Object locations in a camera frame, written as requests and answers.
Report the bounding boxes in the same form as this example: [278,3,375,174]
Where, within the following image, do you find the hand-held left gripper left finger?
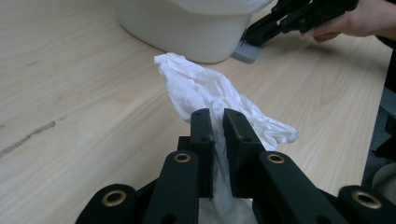
[189,107,217,200]

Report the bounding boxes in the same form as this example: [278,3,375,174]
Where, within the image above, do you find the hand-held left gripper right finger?
[221,107,266,199]

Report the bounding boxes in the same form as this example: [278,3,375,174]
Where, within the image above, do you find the white pedal trash can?
[114,0,276,65]

